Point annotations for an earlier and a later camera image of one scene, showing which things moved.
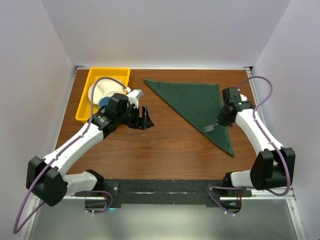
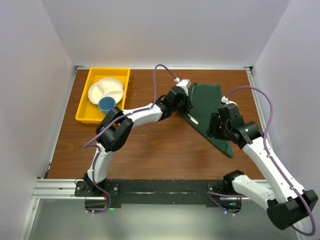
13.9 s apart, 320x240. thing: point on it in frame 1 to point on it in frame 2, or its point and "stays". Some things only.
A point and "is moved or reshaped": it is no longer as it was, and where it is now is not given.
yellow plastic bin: x=121 y=75 stays
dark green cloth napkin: x=202 y=102 is moved or reshaped
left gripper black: x=143 y=123 to x=188 y=106
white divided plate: x=104 y=88 stays
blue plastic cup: x=104 y=101 stays
